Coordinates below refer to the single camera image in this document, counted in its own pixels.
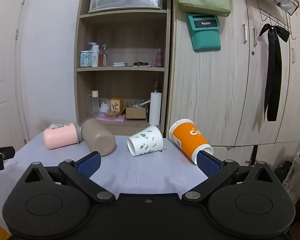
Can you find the white flat box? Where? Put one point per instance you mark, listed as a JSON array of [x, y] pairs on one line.
[[120, 64]]

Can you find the teal round jar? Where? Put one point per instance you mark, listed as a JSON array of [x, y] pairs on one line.
[[85, 59]]

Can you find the white crumpled paper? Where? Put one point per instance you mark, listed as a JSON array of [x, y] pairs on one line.
[[105, 107]]

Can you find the pink flat pad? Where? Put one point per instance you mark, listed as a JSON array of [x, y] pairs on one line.
[[102, 117]]

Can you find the black flat item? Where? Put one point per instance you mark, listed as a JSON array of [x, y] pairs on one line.
[[142, 64]]

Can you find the brown plastic cup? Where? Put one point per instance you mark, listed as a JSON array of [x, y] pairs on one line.
[[98, 137]]

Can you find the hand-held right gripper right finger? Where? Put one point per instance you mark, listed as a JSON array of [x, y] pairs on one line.
[[209, 164]]

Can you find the brown flat box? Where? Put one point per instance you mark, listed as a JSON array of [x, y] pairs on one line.
[[112, 114]]

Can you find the teal fabric pouch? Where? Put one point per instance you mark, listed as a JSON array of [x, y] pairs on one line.
[[206, 38]]

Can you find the white pump bottle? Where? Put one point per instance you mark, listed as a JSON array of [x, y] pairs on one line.
[[95, 56]]

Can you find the pink cup with grey lid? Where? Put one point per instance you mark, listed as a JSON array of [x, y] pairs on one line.
[[60, 136]]

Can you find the black ribbon bow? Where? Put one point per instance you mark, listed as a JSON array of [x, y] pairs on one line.
[[273, 80]]

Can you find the wooden wardrobe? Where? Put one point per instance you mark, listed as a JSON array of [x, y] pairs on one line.
[[215, 92]]

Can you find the white paper towel roll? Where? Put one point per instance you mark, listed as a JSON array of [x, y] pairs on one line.
[[155, 108]]

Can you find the wooden shelf unit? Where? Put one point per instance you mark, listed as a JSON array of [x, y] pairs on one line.
[[130, 37]]

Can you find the yellow floral box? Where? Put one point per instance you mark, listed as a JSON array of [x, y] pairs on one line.
[[115, 104]]

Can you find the orange paper cup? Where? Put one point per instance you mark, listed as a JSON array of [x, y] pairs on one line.
[[187, 140]]

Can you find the white leaf print paper cup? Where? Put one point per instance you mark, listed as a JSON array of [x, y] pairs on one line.
[[146, 140]]

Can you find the cardboard box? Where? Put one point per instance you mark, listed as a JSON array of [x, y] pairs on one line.
[[135, 113]]

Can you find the pink small bottle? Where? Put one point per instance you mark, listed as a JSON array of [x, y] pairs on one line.
[[159, 60]]

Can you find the clear bottle with beige cap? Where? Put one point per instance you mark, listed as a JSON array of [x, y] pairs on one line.
[[95, 105]]

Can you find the clear bottle with red liquid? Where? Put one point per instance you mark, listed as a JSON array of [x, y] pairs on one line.
[[104, 57]]

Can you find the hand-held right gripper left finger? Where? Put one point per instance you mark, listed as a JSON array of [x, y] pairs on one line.
[[89, 164]]

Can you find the pale textured table cloth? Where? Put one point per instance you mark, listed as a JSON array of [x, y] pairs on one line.
[[140, 172]]

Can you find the white door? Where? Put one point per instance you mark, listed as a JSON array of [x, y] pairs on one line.
[[2, 80]]

